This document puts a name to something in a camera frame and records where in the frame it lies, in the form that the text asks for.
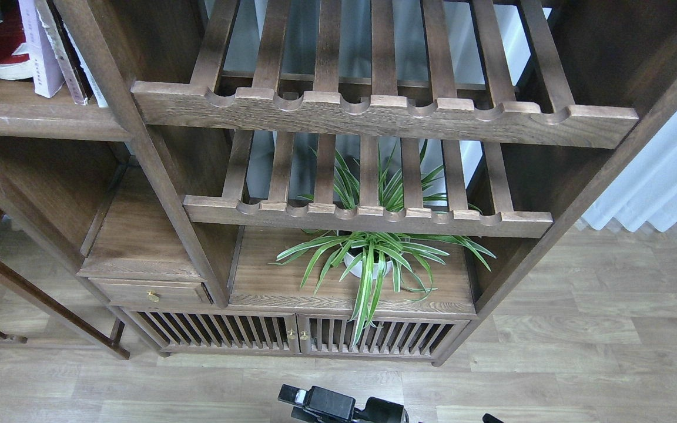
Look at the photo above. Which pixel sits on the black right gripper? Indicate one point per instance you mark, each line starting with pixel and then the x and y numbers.
pixel 321 405

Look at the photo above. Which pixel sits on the white lilac book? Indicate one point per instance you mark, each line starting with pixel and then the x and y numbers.
pixel 47 75

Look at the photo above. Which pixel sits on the right slatted cabinet door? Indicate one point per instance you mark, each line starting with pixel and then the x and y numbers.
pixel 408 339

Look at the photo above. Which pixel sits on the slatted cabinet door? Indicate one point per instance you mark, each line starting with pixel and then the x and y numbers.
pixel 408 339
pixel 217 333

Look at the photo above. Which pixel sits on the left slatted cabinet door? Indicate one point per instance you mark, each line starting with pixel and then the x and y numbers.
pixel 217 333

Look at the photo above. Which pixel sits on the green spider plant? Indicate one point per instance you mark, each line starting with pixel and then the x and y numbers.
pixel 371 256

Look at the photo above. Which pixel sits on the wooden drawer brass knob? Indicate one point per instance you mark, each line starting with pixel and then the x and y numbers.
pixel 152 292

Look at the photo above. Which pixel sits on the dark wooden bookshelf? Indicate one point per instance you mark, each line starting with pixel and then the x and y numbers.
pixel 506 118

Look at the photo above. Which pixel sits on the white upright book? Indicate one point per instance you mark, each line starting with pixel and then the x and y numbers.
pixel 96 91

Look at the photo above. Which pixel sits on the worn brown upright book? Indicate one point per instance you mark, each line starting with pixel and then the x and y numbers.
pixel 68 61

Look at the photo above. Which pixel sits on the white curtain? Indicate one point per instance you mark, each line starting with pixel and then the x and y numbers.
pixel 646 190

